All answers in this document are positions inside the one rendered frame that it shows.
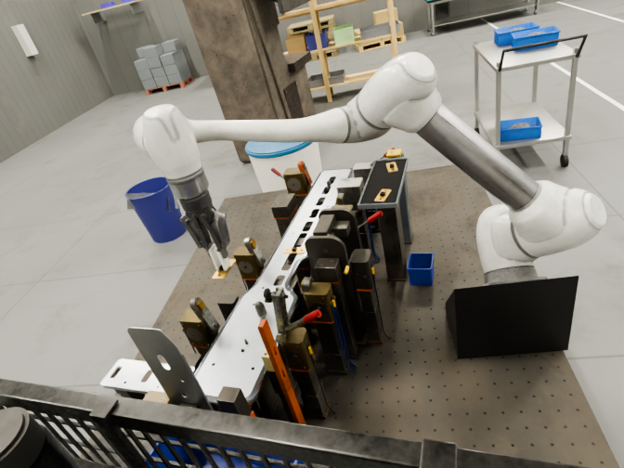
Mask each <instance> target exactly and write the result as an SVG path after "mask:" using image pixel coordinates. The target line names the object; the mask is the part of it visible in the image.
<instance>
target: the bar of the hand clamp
mask: <svg viewBox="0 0 624 468"><path fill-rule="evenodd" d="M270 296H271V298H272V301H273V306H274V312H275V318H276V323H277V329H278V333H283V334H285V335H286V331H285V328H286V327H287V326H289V320H288V313H287V306H286V300H285V298H287V299H288V297H289V295H288V294H286V292H284V288H283V287H276V291H273V292H271V291H270V289H269V288H266V289H265V290H264V297H265V299H268V298H269V297H270Z"/></svg>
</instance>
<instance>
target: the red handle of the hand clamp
mask: <svg viewBox="0 0 624 468"><path fill-rule="evenodd" d="M320 317H321V312H320V311H319V310H318V309H317V310H315V311H313V312H311V313H309V314H307V315H305V316H304V317H303V318H301V319H299V320H297V321H295V322H294V323H292V324H290V325H289V326H287V327H286V328H285V331H286V334H287V333H288V332H291V331H293V330H295V329H297V328H299V327H301V326H303V325H305V324H307V323H309V322H311V321H313V320H315V319H318V318H320Z"/></svg>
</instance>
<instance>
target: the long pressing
mask: <svg viewBox="0 0 624 468"><path fill-rule="evenodd" d="M353 175H354V174H353V168H346V169H333V170H325V171H322V172H320V173H319V175H318V177H317V179H316V180H315V182H314V184H313V186H312V187H311V189H310V190H309V191H308V193H307V195H306V196H305V199H304V201H303V202H302V204H301V206H300V207H299V209H298V211H297V213H296V214H295V216H294V218H293V219H292V222H291V224H290V225H289V226H288V228H287V229H286V231H285V233H284V235H283V236H282V238H281V240H280V241H279V244H278V246H277V247H276V249H275V251H274V252H273V254H272V255H271V256H270V258H269V260H268V262H267V263H266V266H265V267H264V269H263V271H262V273H261V274H260V276H259V278H258V279H257V281H256V283H255V285H254V286H253V287H252V288H251V289H250V290H248V291H247V292H246V293H245V294H243V295H242V296H241V297H240V299H239V301H238V303H237V304H236V305H235V307H234V308H233V310H232V311H231V313H230V315H229V316H228V318H227V320H226V322H225V324H224V325H223V327H222V329H221V330H220V332H219V333H218V334H217V336H216V338H215V339H214V342H213V343H212V345H211V347H210V348H209V350H208V352H207V353H206V355H205V357H204V358H203V360H202V362H201V364H200V366H199V367H198V369H197V370H196V371H195V373H194V375H195V377H196V378H197V380H198V382H199V384H200V386H201V388H202V390H203V392H204V394H205V395H206V396H207V398H208V400H209V402H210V403H212V404H218V403H217V402H216V399H217V397H218V395H219V393H220V391H221V389H222V387H223V386H230V387H238V388H241V391H242V393H243V394H244V396H245V398H246V400H247V402H248V404H249V405H251V404H253V403H254V402H255V400H256V399H257V398H258V396H259V393H260V391H261V389H262V387H263V384H264V382H265V380H266V377H267V375H268V372H267V369H266V367H265V364H264V362H263V359H262V358H261V356H262V354H263V352H264V350H265V345H264V343H263V340H262V338H261V335H260V333H259V330H258V328H257V327H258V325H259V323H260V321H261V319H267V322H268V324H269V327H270V330H271V331H272V334H273V337H274V339H275V342H276V345H277V348H278V349H280V342H278V341H277V339H276V335H277V333H278V329H277V323H276V318H275V312H274V306H273V302H271V303H266V299H265V297H264V290H265V289H266V288H269V289H270V291H271V292H273V291H276V287H283V288H284V292H285V293H286V294H288V295H289V297H288V299H287V298H285V300H286V306H287V313H288V320H289V322H291V321H292V319H293V315H294V313H295V311H296V308H297V307H298V305H299V298H298V295H297V294H296V293H295V292H294V291H293V290H292V288H291V284H292V282H293V279H294V277H295V275H296V273H297V271H298V269H299V266H300V265H302V264H303V263H304V262H305V261H307V260H308V256H307V253H306V250H305V252H304V253H297V254H296V256H295V258H294V260H293V262H292V265H291V267H290V269H289V270H282V269H283V267H284V265H285V263H286V261H287V259H288V257H289V256H290V254H291V253H284V251H285V249H286V248H287V247H294V245H295V243H296V242H297V241H298V239H299V237H300V235H301V234H307V235H306V237H305V240H304V242H303V244H302V246H301V247H305V242H306V239H307V238H308V237H310V236H313V231H314V229H315V227H316V225H317V223H318V221H319V213H320V211H321V210H323V209H327V208H331V207H332V206H333V205H337V204H336V197H337V195H338V193H337V189H336V187H337V185H338V183H339V181H340V179H343V178H352V177H353ZM332 177H336V178H335V180H334V182H333V183H332V184H331V186H329V187H327V181H328V180H330V179H331V178H332ZM325 188H331V189H330V191H329V193H328V194H322V193H323V191H324V189H325ZM321 198H325V201H324V203H323V204H322V205H320V206H317V203H318V201H319V199H321ZM327 206H329V207H327ZM314 210H319V211H318V214H317V216H316V217H315V218H309V217H310V216H311V214H312V212H313V211H314ZM308 222H312V223H313V224H312V226H311V228H310V229H309V230H308V231H303V229H304V227H305V226H306V223H308ZM293 233H294V234H293ZM280 276H282V277H285V279H284V281H283V282H282V284H281V285H280V286H274V284H275V282H276V280H277V278H278V277H280ZM263 287H265V288H264V289H262V288H263ZM258 301H261V302H262V303H263V304H264V305H265V307H266V311H267V313H266V315H265V316H263V317H258V316H257V313H256V311H255V307H254V306H255V305H253V304H255V303H256V302H258ZM244 339H247V341H248V342H249V343H248V344H245V342H244ZM242 348H243V349H244V352H241V350H242ZM212 364H214V366H212ZM252 368H254V370H252Z"/></svg>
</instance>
